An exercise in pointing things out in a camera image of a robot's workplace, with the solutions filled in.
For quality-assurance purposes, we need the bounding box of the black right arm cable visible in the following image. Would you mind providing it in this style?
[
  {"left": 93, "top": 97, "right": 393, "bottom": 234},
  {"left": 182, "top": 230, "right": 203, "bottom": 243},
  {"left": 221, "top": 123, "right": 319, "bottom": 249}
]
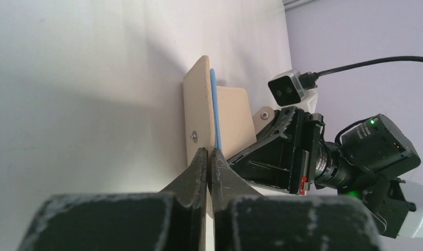
[{"left": 299, "top": 56, "right": 423, "bottom": 89}]

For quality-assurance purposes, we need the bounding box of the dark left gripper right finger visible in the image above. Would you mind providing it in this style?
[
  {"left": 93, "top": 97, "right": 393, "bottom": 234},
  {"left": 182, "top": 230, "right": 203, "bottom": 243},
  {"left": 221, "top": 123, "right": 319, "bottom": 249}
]
[{"left": 210, "top": 149, "right": 383, "bottom": 250}]

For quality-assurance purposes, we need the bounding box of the back aluminium frame rail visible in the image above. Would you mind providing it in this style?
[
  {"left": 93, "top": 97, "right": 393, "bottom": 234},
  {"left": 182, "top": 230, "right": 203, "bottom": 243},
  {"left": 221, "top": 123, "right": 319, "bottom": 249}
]
[{"left": 282, "top": 0, "right": 317, "bottom": 12}]

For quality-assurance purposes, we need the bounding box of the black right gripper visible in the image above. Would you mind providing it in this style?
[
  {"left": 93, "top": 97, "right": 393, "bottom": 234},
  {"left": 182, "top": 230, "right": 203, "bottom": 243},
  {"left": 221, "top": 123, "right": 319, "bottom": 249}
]
[{"left": 227, "top": 106, "right": 343, "bottom": 195}]

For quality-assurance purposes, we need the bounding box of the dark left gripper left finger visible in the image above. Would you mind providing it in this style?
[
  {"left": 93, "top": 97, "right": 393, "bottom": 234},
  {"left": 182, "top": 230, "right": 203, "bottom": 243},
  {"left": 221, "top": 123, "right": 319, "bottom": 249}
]
[{"left": 18, "top": 148, "right": 208, "bottom": 250}]

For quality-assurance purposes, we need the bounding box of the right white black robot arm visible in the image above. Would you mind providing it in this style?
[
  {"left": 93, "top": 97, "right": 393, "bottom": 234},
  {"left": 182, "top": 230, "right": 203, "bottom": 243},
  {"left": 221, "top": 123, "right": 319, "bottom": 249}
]
[{"left": 228, "top": 106, "right": 423, "bottom": 238}]

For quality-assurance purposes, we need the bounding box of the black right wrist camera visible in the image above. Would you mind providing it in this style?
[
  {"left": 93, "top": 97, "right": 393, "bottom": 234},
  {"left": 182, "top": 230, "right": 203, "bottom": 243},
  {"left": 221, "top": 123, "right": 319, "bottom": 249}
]
[{"left": 268, "top": 70, "right": 318, "bottom": 113}]

